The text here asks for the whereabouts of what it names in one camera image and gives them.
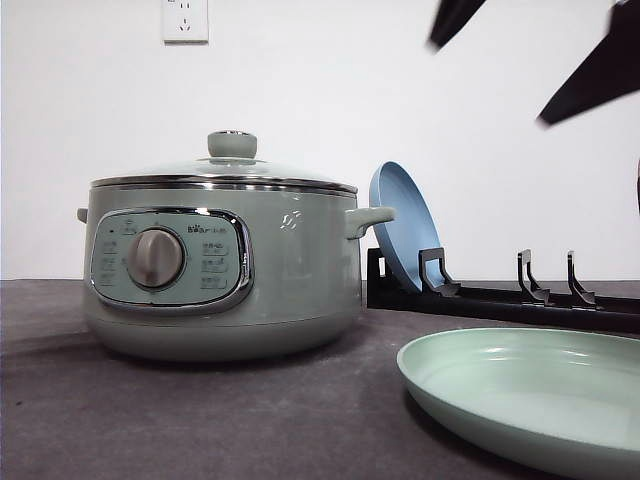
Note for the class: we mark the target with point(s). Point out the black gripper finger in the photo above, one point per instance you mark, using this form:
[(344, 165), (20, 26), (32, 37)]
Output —
[(615, 70), (451, 17)]

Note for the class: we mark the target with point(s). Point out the glass pot lid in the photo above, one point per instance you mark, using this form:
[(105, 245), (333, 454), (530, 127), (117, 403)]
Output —
[(230, 165)]

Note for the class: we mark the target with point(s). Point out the green plate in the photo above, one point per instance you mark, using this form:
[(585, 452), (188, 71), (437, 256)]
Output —
[(564, 395)]

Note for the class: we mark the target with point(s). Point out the dark red plate edge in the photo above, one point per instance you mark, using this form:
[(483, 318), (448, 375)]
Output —
[(638, 186)]

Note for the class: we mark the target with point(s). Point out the blue plate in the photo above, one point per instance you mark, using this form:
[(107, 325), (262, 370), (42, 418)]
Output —
[(414, 227)]

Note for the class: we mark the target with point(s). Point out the black plate rack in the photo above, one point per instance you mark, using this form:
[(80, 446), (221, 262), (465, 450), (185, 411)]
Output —
[(438, 293)]

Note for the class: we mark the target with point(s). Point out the green electric steamer pot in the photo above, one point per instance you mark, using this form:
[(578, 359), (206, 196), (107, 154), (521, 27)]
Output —
[(222, 267)]

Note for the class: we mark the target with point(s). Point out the white wall socket left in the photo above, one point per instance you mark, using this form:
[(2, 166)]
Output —
[(185, 22)]

